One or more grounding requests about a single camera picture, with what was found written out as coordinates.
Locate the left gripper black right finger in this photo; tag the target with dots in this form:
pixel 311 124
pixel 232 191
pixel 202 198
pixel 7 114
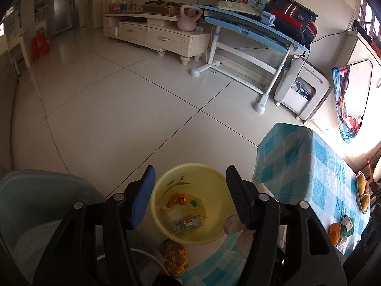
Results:
pixel 245 198

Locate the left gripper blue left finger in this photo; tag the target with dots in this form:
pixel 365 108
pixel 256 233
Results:
pixel 145 187

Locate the small blue milk carton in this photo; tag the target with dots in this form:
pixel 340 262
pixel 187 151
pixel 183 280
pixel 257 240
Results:
pixel 187 224

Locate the yellow plastic basin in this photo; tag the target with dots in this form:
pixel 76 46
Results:
pixel 203 182

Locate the blue checkered tablecloth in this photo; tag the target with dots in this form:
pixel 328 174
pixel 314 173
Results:
pixel 304 187

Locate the yellow knitted slipper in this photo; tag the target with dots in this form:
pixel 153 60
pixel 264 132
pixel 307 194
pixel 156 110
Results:
pixel 175 257

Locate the orange peel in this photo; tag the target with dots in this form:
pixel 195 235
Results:
pixel 334 233

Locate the light blue armchair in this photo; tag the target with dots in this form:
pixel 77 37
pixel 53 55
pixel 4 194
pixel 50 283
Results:
pixel 82 236

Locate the woven fruit plate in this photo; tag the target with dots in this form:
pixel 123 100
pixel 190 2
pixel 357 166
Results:
pixel 358 198

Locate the yellow mango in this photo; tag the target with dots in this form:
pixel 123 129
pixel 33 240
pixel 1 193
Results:
pixel 361 184

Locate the colourful hanging bag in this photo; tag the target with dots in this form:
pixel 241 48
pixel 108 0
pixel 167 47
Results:
pixel 351 86

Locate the white air purifier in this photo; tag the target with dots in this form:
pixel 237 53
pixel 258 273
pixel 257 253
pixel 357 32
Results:
pixel 301 88

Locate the wooden chair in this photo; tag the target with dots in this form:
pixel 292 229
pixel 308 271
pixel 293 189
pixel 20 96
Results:
pixel 374 175

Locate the blue children study desk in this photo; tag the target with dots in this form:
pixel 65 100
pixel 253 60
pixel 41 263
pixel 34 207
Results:
pixel 246 38

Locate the white tv cabinet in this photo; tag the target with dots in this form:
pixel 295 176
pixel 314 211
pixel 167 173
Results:
pixel 157 32

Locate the navy red school backpack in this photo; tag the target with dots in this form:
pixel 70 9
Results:
pixel 294 20

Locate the red plastic stool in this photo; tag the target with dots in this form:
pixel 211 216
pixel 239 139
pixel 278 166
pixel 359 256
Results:
pixel 40 46

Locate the pink kettlebell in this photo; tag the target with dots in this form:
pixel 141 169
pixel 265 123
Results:
pixel 186 22

